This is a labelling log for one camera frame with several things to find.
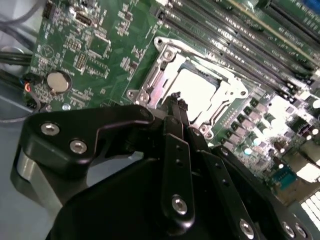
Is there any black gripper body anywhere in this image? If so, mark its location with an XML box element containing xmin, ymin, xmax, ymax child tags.
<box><xmin>51</xmin><ymin>158</ymin><xmax>238</xmax><ymax>240</ymax></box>

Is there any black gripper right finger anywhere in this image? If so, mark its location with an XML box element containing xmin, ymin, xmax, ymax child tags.
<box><xmin>178</xmin><ymin>98</ymin><xmax>314</xmax><ymax>240</ymax></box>

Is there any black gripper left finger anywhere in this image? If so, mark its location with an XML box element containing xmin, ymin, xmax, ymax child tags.
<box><xmin>9</xmin><ymin>92</ymin><xmax>196</xmax><ymax>229</ymax></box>

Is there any silver CPU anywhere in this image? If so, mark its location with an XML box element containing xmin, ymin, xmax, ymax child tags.
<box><xmin>172</xmin><ymin>66</ymin><xmax>227</xmax><ymax>121</ymax></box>

